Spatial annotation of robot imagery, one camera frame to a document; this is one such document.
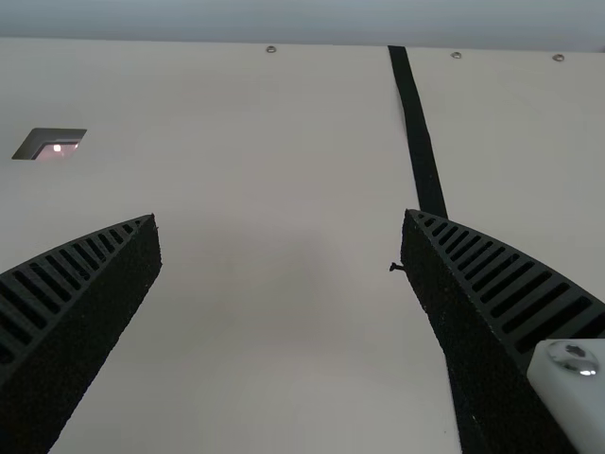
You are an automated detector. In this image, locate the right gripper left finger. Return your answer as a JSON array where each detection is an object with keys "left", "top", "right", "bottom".
[{"left": 0, "top": 213, "right": 163, "bottom": 454}]

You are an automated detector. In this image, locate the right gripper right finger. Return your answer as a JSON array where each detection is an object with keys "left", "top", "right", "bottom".
[{"left": 400, "top": 207, "right": 605, "bottom": 454}]

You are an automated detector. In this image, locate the black strip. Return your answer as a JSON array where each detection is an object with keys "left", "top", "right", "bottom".
[{"left": 387, "top": 44, "right": 450, "bottom": 220}]

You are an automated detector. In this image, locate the small square scanner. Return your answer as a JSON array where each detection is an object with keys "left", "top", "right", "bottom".
[{"left": 10, "top": 127, "right": 89, "bottom": 163}]

